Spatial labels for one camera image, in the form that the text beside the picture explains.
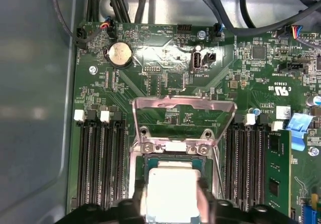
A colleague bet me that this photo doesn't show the green motherboard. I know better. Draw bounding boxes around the green motherboard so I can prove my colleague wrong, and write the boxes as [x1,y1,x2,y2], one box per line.
[66,20,321,224]

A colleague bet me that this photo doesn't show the blue plastic tab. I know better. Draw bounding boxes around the blue plastic tab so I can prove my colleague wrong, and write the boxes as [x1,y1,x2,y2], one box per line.
[283,113,314,152]

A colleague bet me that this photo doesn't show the silver coin battery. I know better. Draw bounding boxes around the silver coin battery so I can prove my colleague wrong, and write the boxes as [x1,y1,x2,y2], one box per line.
[103,41,133,69]

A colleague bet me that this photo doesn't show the thick black cable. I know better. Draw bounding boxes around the thick black cable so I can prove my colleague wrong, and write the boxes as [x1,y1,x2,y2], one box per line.
[104,0,131,23]
[202,0,321,37]

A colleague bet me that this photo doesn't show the black connector coloured wires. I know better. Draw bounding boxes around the black connector coloured wires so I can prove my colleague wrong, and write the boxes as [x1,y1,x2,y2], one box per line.
[99,20,116,40]

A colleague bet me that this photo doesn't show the dark grey fan cable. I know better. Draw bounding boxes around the dark grey fan cable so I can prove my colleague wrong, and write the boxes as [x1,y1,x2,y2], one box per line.
[49,0,88,49]

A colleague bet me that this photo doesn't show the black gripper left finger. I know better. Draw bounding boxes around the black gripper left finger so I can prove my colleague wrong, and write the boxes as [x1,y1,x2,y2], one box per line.
[54,178,149,224]

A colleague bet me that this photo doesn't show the internal USB port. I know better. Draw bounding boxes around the internal USB port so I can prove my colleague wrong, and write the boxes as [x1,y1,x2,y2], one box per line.
[190,48,203,74]

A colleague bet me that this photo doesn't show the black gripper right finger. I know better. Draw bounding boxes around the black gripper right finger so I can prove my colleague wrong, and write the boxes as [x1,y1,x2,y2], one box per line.
[196,177,294,224]

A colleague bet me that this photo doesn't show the silver green CPU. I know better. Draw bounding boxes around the silver green CPU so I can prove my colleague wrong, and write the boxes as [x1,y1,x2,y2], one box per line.
[144,156,207,222]

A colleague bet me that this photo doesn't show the black silver PC case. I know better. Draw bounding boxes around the black silver PC case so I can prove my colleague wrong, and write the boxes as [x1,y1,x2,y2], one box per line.
[0,0,321,224]

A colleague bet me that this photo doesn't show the metal wire locking lever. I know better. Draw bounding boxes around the metal wire locking lever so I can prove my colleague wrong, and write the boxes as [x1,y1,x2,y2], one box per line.
[212,155,226,201]

